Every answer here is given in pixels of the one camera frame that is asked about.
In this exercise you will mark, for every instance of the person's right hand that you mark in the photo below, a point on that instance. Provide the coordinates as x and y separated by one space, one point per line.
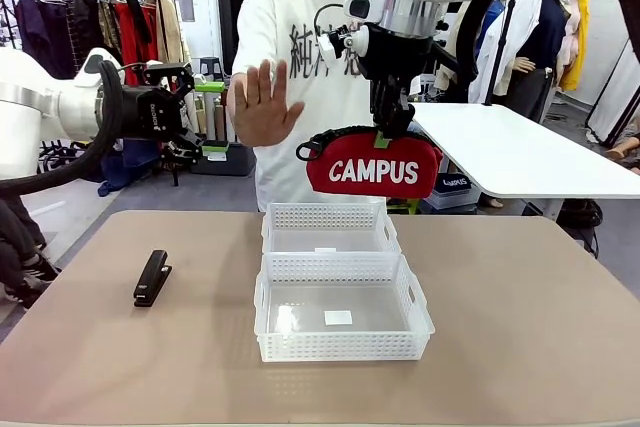
265 117

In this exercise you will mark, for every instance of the cream cardboard tube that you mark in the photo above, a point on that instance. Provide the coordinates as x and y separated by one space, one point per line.
200 114

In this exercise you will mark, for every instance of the large white plastic basket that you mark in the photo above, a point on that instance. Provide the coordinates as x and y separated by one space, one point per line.
340 347

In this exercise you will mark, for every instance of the red dress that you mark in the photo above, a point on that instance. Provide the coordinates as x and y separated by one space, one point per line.
135 42

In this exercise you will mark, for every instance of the black hanging garment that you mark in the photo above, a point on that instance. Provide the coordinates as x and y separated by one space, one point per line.
90 22

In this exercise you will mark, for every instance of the green stool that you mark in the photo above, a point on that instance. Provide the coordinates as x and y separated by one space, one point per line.
404 206

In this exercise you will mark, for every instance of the red CAMPUS pencil case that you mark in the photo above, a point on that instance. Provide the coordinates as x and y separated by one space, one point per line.
375 172

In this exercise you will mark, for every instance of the white sticker in large basket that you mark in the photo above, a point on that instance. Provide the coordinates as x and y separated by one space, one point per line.
338 318

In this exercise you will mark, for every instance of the white background table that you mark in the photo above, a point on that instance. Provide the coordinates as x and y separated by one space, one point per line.
525 157

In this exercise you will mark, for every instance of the beige hanging garment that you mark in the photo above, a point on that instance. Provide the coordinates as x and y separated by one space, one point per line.
172 32

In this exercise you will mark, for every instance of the small white plastic basket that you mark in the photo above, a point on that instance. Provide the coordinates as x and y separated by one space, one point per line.
330 219

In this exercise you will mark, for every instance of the black stapler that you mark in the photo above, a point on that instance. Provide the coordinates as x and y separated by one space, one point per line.
149 282

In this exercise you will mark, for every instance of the black clothes rack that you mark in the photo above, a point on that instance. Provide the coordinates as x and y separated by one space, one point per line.
165 2

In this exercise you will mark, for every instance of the dark purple coat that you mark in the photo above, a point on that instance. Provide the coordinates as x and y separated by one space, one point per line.
42 37

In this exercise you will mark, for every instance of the grey storage box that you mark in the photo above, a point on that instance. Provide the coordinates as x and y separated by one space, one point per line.
235 164

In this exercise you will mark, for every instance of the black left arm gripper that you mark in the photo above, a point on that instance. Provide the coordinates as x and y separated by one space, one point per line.
152 114

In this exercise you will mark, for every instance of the mannequin with white coat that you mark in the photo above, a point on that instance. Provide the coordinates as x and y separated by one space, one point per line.
542 42

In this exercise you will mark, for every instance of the clear box with black case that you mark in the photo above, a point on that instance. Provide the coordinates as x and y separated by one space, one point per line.
454 187

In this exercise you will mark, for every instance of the seated person in dark trousers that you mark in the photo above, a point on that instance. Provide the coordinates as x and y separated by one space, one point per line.
20 247

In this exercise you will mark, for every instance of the black plastic stool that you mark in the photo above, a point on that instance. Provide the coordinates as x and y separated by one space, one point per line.
211 69

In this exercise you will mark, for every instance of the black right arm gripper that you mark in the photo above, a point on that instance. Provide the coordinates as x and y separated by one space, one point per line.
395 57

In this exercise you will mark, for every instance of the black stand pole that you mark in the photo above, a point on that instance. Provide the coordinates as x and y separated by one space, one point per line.
502 47

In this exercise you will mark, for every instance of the person in white t-shirt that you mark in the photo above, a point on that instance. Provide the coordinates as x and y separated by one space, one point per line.
280 22

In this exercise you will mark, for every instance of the black bag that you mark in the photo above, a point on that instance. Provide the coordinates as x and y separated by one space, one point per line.
580 217

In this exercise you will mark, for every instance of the yellow garment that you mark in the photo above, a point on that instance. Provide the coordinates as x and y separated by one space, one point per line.
577 47

